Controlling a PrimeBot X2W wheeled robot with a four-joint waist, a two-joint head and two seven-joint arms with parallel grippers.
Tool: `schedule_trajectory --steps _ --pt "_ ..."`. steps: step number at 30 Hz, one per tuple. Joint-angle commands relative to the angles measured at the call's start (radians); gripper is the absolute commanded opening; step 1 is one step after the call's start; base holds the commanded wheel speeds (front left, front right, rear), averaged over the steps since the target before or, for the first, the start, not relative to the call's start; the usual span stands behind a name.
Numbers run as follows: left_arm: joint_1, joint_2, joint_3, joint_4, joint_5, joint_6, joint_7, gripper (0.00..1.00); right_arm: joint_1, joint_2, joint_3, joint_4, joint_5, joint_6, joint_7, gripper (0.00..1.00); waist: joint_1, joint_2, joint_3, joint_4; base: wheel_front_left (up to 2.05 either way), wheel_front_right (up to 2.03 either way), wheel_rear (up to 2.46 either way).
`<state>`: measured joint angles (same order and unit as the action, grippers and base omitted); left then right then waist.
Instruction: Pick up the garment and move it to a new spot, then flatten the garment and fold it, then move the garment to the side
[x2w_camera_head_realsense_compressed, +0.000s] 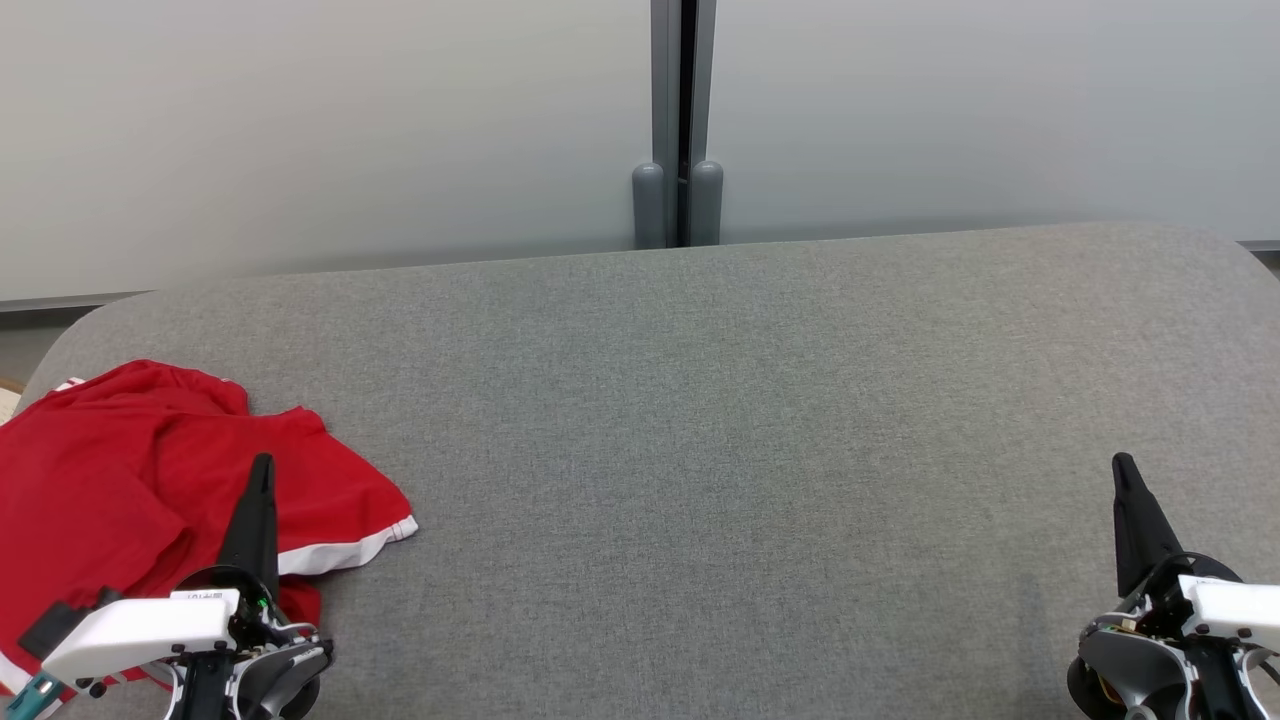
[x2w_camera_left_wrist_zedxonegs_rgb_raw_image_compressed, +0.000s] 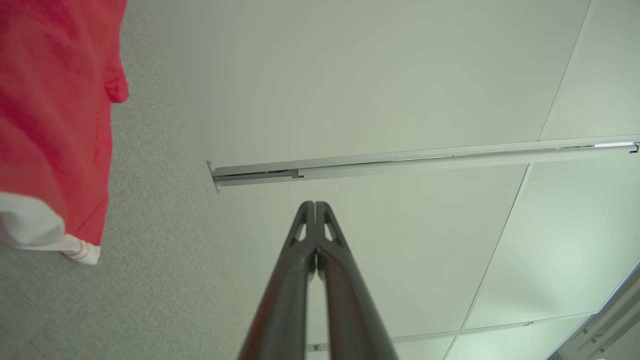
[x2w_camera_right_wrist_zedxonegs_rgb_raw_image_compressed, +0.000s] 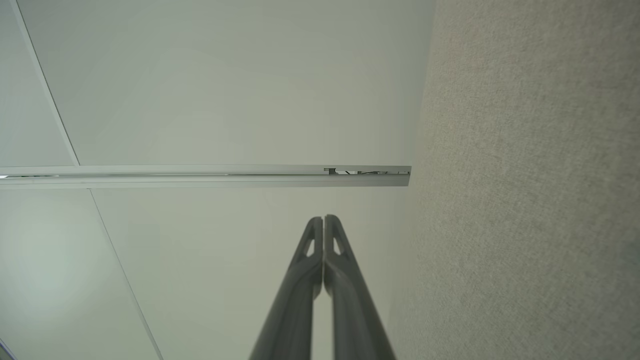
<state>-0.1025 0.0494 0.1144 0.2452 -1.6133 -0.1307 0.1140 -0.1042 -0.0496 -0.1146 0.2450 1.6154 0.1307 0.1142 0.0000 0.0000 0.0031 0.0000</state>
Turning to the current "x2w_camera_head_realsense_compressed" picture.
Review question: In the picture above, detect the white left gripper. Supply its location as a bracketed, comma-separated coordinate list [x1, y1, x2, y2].
[40, 453, 281, 689]

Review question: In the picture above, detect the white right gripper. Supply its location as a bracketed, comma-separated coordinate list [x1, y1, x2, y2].
[1112, 453, 1280, 652]

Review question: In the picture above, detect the red shorts white trim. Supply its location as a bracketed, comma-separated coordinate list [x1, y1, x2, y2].
[150, 405, 419, 641]

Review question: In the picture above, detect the teal left camera connector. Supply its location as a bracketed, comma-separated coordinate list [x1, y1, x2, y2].
[8, 672, 63, 720]

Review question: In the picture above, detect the grey partition frame post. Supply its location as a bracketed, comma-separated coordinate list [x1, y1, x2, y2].
[686, 0, 724, 247]
[632, 0, 685, 249]

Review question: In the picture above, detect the red basketball jersey number 23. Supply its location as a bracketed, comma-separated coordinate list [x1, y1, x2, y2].
[0, 360, 251, 701]

